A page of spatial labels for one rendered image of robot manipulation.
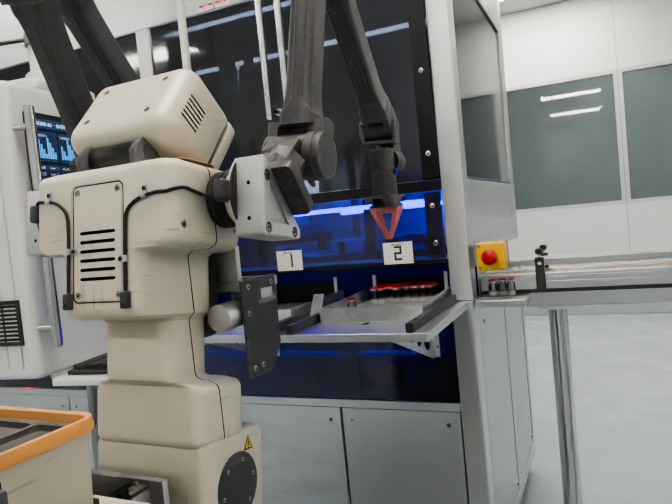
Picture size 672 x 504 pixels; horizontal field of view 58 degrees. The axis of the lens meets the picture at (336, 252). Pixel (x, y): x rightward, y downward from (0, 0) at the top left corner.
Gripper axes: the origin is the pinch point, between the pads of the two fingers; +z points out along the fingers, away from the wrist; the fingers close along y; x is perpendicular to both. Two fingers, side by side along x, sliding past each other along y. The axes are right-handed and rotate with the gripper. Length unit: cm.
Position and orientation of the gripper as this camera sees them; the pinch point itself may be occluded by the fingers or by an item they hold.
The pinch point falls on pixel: (389, 235)
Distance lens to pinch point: 139.1
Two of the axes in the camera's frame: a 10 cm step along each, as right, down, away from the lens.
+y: 4.0, -1.0, 9.1
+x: -9.1, 0.7, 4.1
